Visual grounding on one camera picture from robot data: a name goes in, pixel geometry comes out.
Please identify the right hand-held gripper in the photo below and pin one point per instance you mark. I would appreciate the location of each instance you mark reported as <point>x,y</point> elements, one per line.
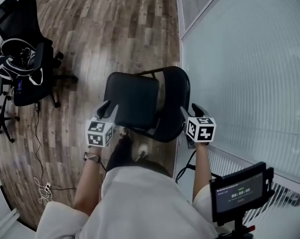
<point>201,131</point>

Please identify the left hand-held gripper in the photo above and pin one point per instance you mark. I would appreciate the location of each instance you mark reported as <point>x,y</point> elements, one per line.
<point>96,133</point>

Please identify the black folding chair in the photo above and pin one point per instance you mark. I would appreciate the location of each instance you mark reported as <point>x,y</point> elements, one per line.
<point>132,98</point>

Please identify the person's left forearm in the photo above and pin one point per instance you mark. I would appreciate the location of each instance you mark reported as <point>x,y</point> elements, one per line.
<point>87,183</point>

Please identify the person's right forearm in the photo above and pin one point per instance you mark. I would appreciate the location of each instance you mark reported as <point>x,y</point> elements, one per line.
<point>202,170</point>

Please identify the black padded office chair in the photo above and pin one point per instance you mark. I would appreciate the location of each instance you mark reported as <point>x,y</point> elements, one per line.
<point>28,93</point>

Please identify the person's black trousers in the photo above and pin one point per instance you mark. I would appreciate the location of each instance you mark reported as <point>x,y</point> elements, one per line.
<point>121,155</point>

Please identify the white shoe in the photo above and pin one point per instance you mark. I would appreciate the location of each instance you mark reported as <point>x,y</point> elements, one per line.
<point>143,152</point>

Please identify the small black monitor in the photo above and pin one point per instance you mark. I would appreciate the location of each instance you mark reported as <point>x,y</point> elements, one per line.
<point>239,193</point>

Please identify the person's white shirt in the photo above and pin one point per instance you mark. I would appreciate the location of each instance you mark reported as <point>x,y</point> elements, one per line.
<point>140,203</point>

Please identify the black backpack white trim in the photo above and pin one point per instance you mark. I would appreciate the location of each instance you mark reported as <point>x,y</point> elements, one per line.
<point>10,58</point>

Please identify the black monitor mount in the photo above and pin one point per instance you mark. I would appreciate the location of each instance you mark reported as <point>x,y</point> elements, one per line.
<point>238,226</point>

